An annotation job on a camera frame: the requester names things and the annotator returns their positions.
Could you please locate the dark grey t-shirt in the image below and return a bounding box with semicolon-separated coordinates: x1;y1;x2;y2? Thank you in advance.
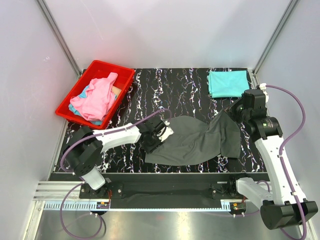
145;110;241;166

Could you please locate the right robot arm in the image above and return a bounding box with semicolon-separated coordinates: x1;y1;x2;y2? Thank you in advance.
225;86;318;230

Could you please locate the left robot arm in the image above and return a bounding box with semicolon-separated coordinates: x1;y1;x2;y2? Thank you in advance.
60;116;174;198

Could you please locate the folded teal t-shirt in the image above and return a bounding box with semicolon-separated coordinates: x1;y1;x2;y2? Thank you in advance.
208;70;250;98

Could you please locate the pink t-shirt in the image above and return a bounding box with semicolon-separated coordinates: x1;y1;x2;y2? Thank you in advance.
69;72;121;122

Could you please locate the red plastic bin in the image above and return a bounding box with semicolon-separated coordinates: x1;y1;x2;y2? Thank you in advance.
55;60;135;130

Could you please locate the right aluminium frame post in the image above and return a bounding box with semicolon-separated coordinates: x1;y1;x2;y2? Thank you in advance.
252;0;300;75

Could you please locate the aluminium frame post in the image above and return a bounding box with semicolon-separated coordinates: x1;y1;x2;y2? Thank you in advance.
35;0;82;77
252;0;300;75

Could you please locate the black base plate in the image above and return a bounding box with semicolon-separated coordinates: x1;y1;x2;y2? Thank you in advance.
79;172;269;210

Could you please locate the aluminium cross rail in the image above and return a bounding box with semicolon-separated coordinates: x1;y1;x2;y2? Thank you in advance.
23;181;320;240

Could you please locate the left aluminium frame post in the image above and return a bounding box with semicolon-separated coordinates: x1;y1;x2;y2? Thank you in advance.
35;0;82;77

